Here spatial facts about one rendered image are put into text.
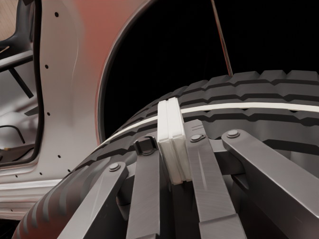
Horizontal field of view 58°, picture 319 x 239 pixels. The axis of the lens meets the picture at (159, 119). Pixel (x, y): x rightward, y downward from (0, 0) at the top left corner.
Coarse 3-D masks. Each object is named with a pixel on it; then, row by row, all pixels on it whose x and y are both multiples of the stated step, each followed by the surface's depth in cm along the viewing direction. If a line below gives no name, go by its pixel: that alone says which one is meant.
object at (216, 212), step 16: (192, 144) 14; (208, 144) 14; (192, 160) 13; (208, 160) 13; (192, 176) 12; (208, 176) 12; (208, 192) 11; (224, 192) 10; (208, 208) 10; (224, 208) 10; (208, 224) 8; (224, 224) 8; (240, 224) 8
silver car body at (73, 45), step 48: (48, 0) 66; (96, 0) 59; (144, 0) 54; (0, 48) 314; (48, 48) 73; (96, 48) 64; (0, 96) 269; (48, 96) 81; (0, 144) 232; (48, 144) 90; (96, 144) 78; (0, 192) 112
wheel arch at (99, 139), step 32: (160, 0) 58; (192, 0) 81; (224, 0) 79; (256, 0) 75; (288, 0) 72; (128, 32) 61; (160, 32) 85; (192, 32) 86; (256, 32) 79; (288, 32) 76; (128, 64) 77; (160, 64) 95; (192, 64) 91; (224, 64) 86; (256, 64) 83; (288, 64) 79; (96, 96) 70; (128, 96) 86; (160, 96) 101; (96, 128) 75
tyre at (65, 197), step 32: (192, 96) 31; (224, 96) 28; (256, 96) 27; (288, 96) 26; (224, 128) 22; (256, 128) 22; (288, 128) 20; (96, 160) 28; (128, 160) 22; (64, 192) 24; (192, 192) 17; (32, 224) 26; (64, 224) 24; (192, 224) 17; (256, 224) 15
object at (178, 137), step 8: (168, 104) 21; (176, 104) 20; (176, 112) 19; (176, 120) 17; (176, 128) 16; (176, 136) 15; (184, 136) 15; (176, 144) 15; (184, 144) 15; (176, 152) 16; (184, 152) 16; (184, 160) 16; (184, 168) 16; (184, 176) 16
